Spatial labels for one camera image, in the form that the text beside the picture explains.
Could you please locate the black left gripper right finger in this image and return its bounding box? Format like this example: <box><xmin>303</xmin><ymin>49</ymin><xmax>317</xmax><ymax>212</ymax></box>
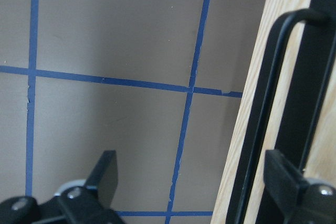
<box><xmin>264</xmin><ymin>150</ymin><xmax>335</xmax><ymax>223</ymax></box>

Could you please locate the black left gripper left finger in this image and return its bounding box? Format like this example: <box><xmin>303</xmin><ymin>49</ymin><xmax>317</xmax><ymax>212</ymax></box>
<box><xmin>1</xmin><ymin>151</ymin><xmax>123</xmax><ymax>223</ymax></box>

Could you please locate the black metal drawer handle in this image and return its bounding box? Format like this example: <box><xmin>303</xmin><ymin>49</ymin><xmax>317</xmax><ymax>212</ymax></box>
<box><xmin>225</xmin><ymin>0</ymin><xmax>335</xmax><ymax>223</ymax></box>

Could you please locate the wooden drawer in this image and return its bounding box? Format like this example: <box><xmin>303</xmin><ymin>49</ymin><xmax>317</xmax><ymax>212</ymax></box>
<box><xmin>211</xmin><ymin>0</ymin><xmax>335</xmax><ymax>223</ymax></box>

